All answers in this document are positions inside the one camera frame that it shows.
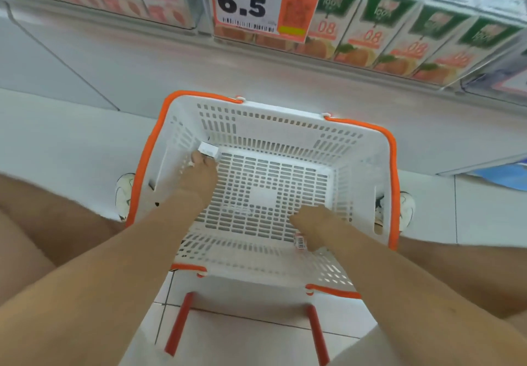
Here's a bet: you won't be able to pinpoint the blue panel wire basket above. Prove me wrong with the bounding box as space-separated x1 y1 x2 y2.
467 158 527 192

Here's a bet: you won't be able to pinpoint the person's left leg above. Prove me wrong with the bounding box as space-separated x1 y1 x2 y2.
0 173 126 309

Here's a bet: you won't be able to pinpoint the orange white price tag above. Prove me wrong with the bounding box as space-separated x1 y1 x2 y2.
492 69 527 99
207 0 325 44

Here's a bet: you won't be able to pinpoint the person's white shoe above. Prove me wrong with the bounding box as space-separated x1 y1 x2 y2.
374 191 417 237
115 173 137 222

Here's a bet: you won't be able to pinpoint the person's right hand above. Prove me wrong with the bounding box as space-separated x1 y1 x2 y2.
289 205 351 253

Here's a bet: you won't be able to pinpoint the white shopping basket orange handles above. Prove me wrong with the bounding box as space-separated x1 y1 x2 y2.
125 90 401 300

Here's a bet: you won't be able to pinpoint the person's left hand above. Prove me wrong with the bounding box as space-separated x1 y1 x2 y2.
177 150 220 211

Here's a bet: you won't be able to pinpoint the person's left white shoe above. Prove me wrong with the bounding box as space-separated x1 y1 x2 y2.
115 173 137 222

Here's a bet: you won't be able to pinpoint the person's leg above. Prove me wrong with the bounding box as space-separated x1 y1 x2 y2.
0 173 126 309
397 236 527 337

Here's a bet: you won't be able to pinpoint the person's right white shoe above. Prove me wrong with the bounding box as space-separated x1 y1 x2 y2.
374 191 417 237

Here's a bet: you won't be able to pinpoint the person's left forearm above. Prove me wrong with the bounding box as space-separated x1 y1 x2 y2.
0 190 206 366

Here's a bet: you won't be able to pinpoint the person's right leg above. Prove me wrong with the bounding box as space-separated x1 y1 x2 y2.
397 236 527 337

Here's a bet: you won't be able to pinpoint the person's right forearm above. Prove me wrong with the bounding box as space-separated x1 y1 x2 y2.
319 223 527 366

